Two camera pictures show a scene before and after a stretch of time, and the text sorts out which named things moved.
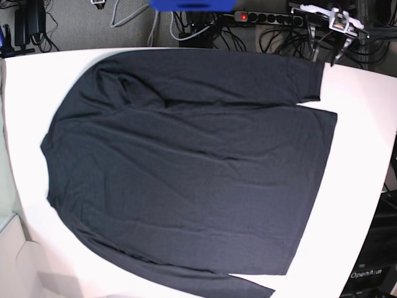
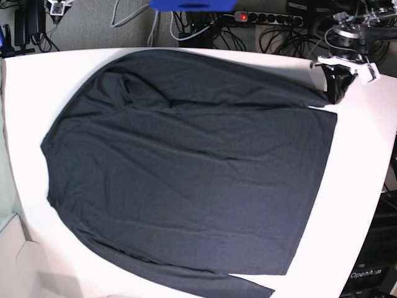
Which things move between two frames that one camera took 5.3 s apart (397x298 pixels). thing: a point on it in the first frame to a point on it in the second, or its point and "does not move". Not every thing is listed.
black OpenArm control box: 372,272 does not move
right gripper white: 340,20 to 368,72
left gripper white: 97,2 to 58,7
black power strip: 268,17 does not move
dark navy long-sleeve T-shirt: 189,166 does not move
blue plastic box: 193,5 does not move
